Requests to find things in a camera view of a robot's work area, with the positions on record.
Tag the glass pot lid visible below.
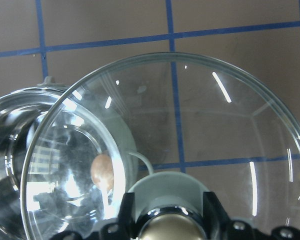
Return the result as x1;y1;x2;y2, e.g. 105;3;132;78
19;51;300;240

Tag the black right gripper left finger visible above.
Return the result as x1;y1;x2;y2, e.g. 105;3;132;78
50;192;138;240

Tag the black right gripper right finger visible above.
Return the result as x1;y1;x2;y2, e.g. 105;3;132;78
202;191;300;240

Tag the brown egg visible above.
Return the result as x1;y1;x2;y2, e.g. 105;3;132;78
90;154;114;192

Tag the mint green pot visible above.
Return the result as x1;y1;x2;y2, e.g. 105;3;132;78
0;74;154;240

